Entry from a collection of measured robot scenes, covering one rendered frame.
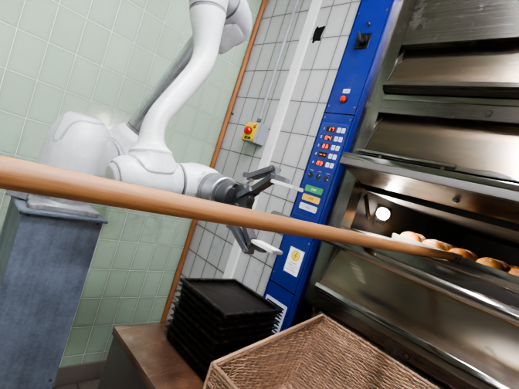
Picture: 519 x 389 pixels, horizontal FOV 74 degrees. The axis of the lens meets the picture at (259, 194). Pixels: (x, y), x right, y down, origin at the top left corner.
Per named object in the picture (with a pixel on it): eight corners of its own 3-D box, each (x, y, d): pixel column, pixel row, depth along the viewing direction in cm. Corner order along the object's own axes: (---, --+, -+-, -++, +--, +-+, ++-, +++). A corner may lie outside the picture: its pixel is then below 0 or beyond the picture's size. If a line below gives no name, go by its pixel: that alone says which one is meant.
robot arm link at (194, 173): (225, 209, 93) (182, 208, 84) (195, 195, 104) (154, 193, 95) (232, 170, 91) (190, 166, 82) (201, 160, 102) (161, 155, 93)
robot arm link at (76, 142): (17, 175, 94) (39, 98, 93) (69, 180, 111) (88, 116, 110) (63, 194, 90) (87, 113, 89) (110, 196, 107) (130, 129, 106)
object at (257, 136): (249, 143, 176) (256, 125, 175) (262, 147, 169) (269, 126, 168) (239, 139, 171) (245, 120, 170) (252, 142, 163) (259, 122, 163)
